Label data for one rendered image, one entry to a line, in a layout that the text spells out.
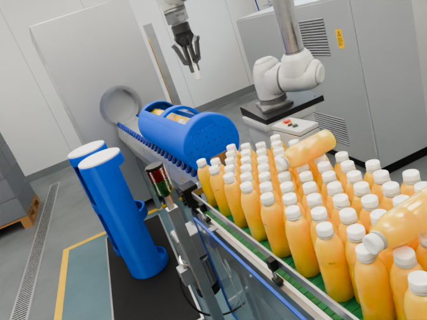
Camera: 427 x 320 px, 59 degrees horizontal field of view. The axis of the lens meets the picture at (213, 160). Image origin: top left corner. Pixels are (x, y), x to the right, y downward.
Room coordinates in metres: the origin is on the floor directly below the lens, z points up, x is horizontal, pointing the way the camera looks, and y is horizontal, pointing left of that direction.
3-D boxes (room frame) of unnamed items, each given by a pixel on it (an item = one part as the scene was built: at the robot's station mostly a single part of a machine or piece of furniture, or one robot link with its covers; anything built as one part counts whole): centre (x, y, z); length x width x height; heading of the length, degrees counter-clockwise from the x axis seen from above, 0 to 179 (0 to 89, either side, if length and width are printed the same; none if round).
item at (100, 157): (2.37, 0.68, 1.03); 0.28 x 0.28 x 0.01
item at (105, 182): (2.37, 0.68, 0.59); 0.28 x 0.28 x 0.88
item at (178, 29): (1.63, -0.05, 1.59); 0.08 x 0.07 x 0.09; 109
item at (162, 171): (1.15, 0.19, 1.23); 0.06 x 0.06 x 0.04
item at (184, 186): (1.53, 0.14, 0.95); 0.10 x 0.07 x 0.10; 109
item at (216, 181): (1.36, 0.01, 1.00); 0.07 x 0.07 x 0.19
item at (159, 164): (1.15, 0.19, 1.18); 0.06 x 0.06 x 0.16
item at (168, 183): (1.15, 0.19, 1.18); 0.06 x 0.06 x 0.05
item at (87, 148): (2.74, 0.85, 1.03); 0.28 x 0.28 x 0.01
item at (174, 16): (1.63, -0.05, 1.66); 0.09 x 0.09 x 0.06
